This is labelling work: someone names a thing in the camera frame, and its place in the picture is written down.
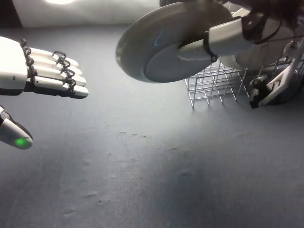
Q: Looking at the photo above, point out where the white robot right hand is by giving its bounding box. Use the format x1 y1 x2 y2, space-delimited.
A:
177 7 266 64

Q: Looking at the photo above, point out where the silver wire dish rack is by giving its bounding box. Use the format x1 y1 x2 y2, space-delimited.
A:
184 40 304 109

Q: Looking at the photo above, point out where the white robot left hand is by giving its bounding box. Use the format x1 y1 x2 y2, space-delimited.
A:
0 35 90 151

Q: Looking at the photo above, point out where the grey table cloth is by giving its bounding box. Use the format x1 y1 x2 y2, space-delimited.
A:
0 23 304 228

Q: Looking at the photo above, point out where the white backdrop sheet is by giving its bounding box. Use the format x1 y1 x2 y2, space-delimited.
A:
11 0 165 28

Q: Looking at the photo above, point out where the white round plate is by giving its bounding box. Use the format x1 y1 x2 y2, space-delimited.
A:
115 1 235 84

